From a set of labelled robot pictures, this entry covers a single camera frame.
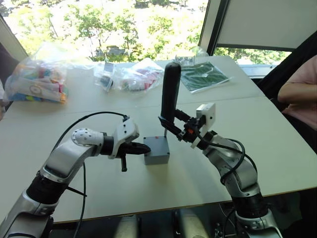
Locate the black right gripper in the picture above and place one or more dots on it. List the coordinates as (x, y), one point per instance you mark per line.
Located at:
(192, 129)

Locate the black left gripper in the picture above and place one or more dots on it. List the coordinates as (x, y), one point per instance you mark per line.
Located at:
(127, 150)

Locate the person bare forearm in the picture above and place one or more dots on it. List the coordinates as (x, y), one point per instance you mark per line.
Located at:
(297, 93)

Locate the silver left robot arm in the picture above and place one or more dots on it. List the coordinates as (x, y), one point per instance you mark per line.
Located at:
(63, 153)

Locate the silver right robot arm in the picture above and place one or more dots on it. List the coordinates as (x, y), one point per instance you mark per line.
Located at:
(237, 168)

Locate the grey plastic box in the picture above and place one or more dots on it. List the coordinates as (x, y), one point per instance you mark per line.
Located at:
(156, 151)

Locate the green sheet in plastic sleeve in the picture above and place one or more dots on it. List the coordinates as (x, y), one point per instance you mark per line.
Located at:
(203, 75)

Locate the clear bag pink parts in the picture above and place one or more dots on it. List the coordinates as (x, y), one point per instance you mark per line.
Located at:
(141, 77)

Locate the small clear bag white parts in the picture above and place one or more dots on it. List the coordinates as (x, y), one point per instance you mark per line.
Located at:
(184, 60)

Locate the small clear bag dark parts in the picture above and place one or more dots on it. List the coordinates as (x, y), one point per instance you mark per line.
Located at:
(105, 79)

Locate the grey rounded shape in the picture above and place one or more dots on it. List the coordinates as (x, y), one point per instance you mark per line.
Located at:
(127, 226)
(192, 224)

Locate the plastic bag of colourful toys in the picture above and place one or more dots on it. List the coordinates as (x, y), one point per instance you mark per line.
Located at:
(37, 81)

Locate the person in pink shirt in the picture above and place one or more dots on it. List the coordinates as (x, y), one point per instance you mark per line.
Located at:
(305, 99)

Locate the white roller blind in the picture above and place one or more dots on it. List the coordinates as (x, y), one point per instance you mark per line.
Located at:
(267, 22)

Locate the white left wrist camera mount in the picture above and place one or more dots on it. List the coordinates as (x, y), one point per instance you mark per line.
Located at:
(124, 134)

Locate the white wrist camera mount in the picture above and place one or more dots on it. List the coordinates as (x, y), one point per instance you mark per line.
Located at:
(206, 115)
(124, 134)

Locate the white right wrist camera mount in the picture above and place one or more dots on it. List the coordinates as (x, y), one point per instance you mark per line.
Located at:
(206, 115)

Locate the window frame post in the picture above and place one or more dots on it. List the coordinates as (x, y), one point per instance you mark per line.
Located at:
(213, 24)

